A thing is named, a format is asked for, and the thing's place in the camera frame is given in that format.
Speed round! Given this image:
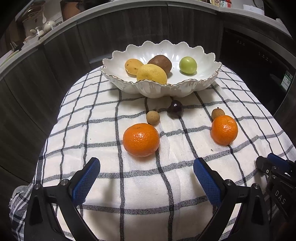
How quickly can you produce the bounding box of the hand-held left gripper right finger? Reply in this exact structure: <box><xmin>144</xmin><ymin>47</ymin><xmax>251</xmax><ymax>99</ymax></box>
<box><xmin>193</xmin><ymin>158</ymin><xmax>271</xmax><ymax>241</ymax></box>

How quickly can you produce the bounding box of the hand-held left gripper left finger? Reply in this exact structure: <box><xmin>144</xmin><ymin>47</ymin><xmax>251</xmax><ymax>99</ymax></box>
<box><xmin>24</xmin><ymin>158</ymin><xmax>101</xmax><ymax>241</ymax></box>

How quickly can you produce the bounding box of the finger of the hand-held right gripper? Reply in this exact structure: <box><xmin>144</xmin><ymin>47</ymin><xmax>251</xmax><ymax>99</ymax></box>
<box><xmin>256</xmin><ymin>156</ymin><xmax>278</xmax><ymax>178</ymax></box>
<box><xmin>267</xmin><ymin>153</ymin><xmax>296</xmax><ymax>180</ymax></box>

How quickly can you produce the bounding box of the small orange tangerine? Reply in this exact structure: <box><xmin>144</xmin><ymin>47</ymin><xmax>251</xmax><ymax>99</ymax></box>
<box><xmin>211</xmin><ymin>115</ymin><xmax>238</xmax><ymax>146</ymax></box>

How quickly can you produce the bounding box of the brown longan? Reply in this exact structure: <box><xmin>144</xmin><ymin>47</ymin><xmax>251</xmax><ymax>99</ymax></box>
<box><xmin>211</xmin><ymin>108</ymin><xmax>225</xmax><ymax>121</ymax></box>
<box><xmin>146</xmin><ymin>110</ymin><xmax>160</xmax><ymax>126</ymax></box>

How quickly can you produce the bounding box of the large orange tangerine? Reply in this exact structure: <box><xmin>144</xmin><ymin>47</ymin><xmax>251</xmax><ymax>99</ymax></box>
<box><xmin>122</xmin><ymin>123</ymin><xmax>160</xmax><ymax>157</ymax></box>

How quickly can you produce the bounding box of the dark purple plum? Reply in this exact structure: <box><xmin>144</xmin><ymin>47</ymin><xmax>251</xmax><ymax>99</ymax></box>
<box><xmin>167</xmin><ymin>100</ymin><xmax>184</xmax><ymax>117</ymax></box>

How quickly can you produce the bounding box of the white scalloped bowl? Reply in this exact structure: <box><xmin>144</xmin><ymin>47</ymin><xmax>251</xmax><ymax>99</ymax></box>
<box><xmin>100</xmin><ymin>40</ymin><xmax>222</xmax><ymax>99</ymax></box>

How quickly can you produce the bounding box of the green plum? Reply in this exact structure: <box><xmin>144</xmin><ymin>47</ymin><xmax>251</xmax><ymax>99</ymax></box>
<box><xmin>179</xmin><ymin>57</ymin><xmax>198</xmax><ymax>75</ymax></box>

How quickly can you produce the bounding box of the yellow lemon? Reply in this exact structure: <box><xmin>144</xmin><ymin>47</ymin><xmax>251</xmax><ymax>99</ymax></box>
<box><xmin>136</xmin><ymin>64</ymin><xmax>167</xmax><ymax>85</ymax></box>

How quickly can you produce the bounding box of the yellow mango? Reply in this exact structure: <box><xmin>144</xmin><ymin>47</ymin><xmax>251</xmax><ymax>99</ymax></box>
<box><xmin>125</xmin><ymin>59</ymin><xmax>144</xmax><ymax>76</ymax></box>

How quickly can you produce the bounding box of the brown kiwi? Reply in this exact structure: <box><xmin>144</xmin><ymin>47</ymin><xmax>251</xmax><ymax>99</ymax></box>
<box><xmin>147</xmin><ymin>55</ymin><xmax>172</xmax><ymax>75</ymax></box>

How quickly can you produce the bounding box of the black and white checked cloth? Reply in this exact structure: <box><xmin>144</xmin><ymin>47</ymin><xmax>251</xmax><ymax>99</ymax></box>
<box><xmin>9</xmin><ymin>65</ymin><xmax>296</xmax><ymax>241</ymax></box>

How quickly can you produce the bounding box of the black built-in dishwasher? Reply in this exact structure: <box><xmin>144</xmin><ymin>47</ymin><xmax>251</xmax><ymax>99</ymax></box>
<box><xmin>218</xmin><ymin>28</ymin><xmax>292</xmax><ymax>116</ymax></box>

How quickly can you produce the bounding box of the white box appliance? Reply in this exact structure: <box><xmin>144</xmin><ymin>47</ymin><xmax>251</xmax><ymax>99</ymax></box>
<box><xmin>240</xmin><ymin>0</ymin><xmax>264</xmax><ymax>15</ymax></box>

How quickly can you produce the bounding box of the white teapot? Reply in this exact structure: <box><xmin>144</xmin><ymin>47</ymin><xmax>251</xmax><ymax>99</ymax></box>
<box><xmin>44</xmin><ymin>20</ymin><xmax>56</xmax><ymax>32</ymax></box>

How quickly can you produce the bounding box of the brown cutting board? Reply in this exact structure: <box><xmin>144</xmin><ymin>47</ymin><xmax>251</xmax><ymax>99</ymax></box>
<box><xmin>60</xmin><ymin>0</ymin><xmax>81</xmax><ymax>21</ymax></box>

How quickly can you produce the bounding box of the grey kitchen countertop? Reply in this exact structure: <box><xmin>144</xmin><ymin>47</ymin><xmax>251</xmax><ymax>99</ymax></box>
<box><xmin>0</xmin><ymin>2</ymin><xmax>292</xmax><ymax>75</ymax></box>

